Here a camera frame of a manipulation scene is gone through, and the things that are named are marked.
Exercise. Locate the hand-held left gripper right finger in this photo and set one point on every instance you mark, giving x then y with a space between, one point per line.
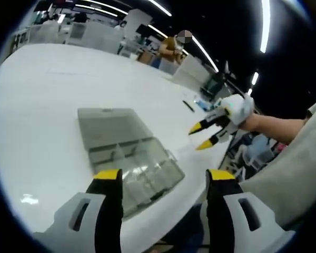
221 200

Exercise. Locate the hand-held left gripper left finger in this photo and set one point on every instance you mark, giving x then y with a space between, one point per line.
105 200

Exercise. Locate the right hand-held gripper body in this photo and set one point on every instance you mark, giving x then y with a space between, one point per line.
238 108

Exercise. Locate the transparent grey guide fixture box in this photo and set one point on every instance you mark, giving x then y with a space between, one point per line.
110 126

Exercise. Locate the black oblong remote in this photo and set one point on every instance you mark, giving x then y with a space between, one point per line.
188 106

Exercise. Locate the white office chair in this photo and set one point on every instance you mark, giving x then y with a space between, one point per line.
252 153

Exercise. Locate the person's blue jeans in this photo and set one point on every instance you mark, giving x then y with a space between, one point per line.
184 226

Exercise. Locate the white desk partition panel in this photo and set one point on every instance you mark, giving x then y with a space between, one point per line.
192 69

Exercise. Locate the operator arm in grey sleeve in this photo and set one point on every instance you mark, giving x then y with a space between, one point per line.
292 184

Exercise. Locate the white ceiling light strip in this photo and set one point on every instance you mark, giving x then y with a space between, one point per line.
265 26

